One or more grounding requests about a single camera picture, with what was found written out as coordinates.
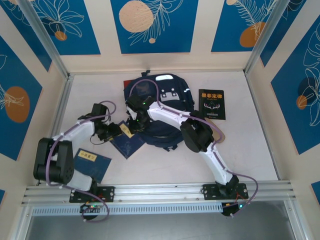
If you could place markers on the aluminium mounting rail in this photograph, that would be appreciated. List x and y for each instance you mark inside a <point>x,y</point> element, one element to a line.
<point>155,191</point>

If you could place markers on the aluminium side rail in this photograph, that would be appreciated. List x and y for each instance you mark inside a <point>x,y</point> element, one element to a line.
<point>257,110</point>
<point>61,112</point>

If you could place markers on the black controller board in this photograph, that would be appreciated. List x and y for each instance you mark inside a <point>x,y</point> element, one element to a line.
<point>228,210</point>
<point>90,207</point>

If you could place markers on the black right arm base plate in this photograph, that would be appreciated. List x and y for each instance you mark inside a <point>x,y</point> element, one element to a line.
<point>210,192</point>

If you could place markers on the blue floral wall panel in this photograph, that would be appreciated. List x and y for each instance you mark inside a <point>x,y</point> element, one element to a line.
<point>25,27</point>
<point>278,35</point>
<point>225,25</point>
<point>175,37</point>
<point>82,37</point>
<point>295,112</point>
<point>15,75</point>

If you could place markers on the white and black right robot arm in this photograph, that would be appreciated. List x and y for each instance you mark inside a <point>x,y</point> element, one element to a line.
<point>217,165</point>

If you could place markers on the navy blue backpack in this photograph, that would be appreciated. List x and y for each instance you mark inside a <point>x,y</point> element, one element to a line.
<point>182,107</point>

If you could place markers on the black book with orange title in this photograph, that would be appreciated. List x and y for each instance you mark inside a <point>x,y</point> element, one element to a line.
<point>212,105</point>

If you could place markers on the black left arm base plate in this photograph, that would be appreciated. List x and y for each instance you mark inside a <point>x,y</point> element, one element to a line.
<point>107,193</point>

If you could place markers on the aluminium frame post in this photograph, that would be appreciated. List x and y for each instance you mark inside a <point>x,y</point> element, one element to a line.
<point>265,37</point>
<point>44,37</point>

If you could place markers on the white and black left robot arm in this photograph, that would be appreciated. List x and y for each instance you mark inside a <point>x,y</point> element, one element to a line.
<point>75,131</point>

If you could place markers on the navy book with yellow label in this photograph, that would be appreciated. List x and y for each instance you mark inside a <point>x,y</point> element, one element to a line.
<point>127,147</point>
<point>97,167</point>

